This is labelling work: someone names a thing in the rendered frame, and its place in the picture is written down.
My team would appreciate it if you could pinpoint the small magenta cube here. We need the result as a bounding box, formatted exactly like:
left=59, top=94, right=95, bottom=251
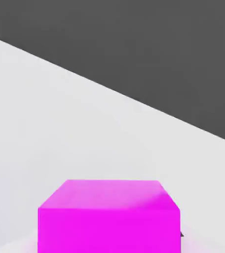
left=37, top=179, right=181, bottom=253

